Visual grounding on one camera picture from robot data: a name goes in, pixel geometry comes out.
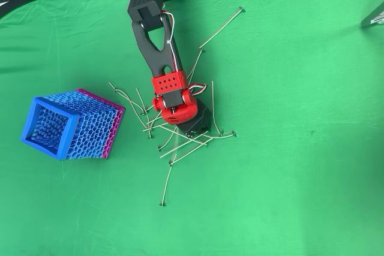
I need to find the blue and magenta lattice basket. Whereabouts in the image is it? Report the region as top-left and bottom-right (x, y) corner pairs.
(20, 88), (126, 161)

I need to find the green table cloth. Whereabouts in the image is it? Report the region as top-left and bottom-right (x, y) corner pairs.
(0, 0), (384, 256)

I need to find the chrome stand pole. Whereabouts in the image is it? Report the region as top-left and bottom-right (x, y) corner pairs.
(361, 1), (384, 28)

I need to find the red and white servo cable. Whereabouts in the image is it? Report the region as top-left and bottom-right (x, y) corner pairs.
(187, 83), (208, 95)

